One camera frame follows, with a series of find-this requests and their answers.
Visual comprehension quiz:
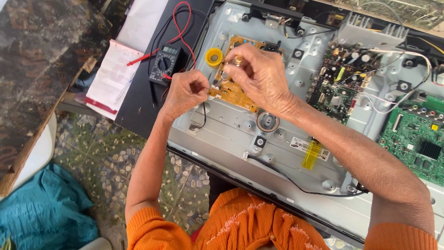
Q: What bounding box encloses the metal tool with brass cap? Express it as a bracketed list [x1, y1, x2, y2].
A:
[213, 54, 244, 86]

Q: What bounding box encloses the teal cloth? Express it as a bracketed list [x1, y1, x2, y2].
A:
[0, 162, 100, 250]

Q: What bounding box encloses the yellow circuit board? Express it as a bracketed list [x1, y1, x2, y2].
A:
[207, 34, 284, 114]

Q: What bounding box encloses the white and red receipt book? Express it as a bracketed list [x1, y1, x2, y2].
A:
[85, 38, 145, 121]

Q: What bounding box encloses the yellow reel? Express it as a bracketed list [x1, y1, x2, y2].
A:
[205, 47, 223, 68]

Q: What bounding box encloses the white wire bundle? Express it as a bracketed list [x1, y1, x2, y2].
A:
[357, 48, 433, 114]

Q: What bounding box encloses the green main circuit board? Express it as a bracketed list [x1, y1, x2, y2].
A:
[378, 93, 444, 187]

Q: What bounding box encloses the white paper sheet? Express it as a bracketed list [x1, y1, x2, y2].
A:
[116, 0, 169, 53]

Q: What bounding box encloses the red multimeter probe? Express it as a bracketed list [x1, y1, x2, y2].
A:
[126, 52, 161, 67]

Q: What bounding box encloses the grey metal television chassis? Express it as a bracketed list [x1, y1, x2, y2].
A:
[167, 0, 444, 244]

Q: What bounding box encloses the person's left hand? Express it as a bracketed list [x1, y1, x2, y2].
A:
[162, 69, 211, 121]

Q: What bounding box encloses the black multimeter probe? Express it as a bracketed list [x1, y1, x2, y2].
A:
[149, 81, 157, 109]

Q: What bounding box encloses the black probe cable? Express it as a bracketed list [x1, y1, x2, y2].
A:
[147, 7, 209, 75]

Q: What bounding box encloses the short black cable with connector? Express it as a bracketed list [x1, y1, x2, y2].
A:
[188, 102, 207, 135]

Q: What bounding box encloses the orange knit sweater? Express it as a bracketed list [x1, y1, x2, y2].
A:
[126, 187, 440, 250]

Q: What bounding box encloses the bare copper-side circuit board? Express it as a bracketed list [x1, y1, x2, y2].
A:
[324, 0, 444, 32]

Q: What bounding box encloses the yellow lighter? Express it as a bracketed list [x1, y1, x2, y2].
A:
[301, 137, 322, 170]

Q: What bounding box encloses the red probe cable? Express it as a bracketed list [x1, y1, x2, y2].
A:
[162, 1, 197, 81]

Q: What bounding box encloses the long black chassis cable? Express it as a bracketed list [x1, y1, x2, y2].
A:
[242, 152, 369, 198]

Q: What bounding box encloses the black digital multimeter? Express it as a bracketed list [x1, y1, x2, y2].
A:
[148, 44, 185, 86]

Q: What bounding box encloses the white label sticker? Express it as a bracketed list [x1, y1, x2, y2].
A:
[289, 136, 330, 162]

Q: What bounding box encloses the white plastic chair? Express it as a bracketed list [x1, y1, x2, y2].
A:
[10, 112, 58, 196]

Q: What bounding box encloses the power supply circuit board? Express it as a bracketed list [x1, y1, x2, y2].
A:
[307, 41, 383, 124]

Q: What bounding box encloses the dark marble-pattern board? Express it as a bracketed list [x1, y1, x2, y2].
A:
[0, 0, 115, 197]

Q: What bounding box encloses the aluminium heat sink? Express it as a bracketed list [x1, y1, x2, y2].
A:
[337, 12, 410, 51]

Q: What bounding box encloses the person's right hand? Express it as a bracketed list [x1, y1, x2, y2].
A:
[223, 43, 301, 117]

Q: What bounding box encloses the clear pen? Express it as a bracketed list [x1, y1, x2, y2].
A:
[114, 74, 136, 105]

